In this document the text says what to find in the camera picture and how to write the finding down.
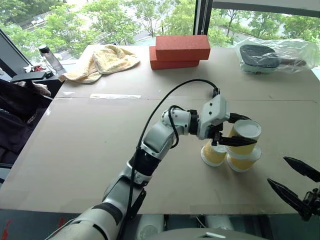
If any white rounded robot leg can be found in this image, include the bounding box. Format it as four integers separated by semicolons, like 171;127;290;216
138;214;165;239
204;215;235;231

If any dark window post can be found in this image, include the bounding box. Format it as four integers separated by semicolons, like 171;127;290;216
192;0;214;42

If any grey robot torso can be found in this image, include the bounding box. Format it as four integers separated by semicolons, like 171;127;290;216
139;228;266;240

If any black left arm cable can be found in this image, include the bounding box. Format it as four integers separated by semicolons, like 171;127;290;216
117;79;222;240

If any dark pan with handle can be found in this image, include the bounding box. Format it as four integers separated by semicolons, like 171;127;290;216
239;44;307;75

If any clear water bottle black cap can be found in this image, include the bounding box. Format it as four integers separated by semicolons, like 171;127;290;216
38;44;64;76

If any yellow towel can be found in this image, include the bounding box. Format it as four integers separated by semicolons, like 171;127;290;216
58;44;141;84

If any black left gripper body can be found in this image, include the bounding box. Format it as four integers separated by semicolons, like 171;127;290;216
207;123;225;147

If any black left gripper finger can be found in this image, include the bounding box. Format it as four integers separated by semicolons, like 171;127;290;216
219;136;258;148
227;113;252;124

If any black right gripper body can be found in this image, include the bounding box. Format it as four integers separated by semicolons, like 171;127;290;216
298;187;320;222

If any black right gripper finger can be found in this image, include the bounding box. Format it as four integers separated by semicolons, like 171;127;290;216
266;178;305;214
282;156;320;183

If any clear plastic bag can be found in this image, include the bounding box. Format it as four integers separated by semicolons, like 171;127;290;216
234;37;320;76

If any red brick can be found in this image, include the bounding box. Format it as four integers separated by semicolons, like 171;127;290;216
149;45;201;71
155;34;211;62

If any yellow paper cup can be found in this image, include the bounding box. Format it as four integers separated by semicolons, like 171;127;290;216
226;119;263;157
200;139;228;168
226;146;262;173

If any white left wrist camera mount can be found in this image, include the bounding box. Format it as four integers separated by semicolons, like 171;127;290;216
196;94;231;141

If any dark clothing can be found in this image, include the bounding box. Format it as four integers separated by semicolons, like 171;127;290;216
0;78;63;161

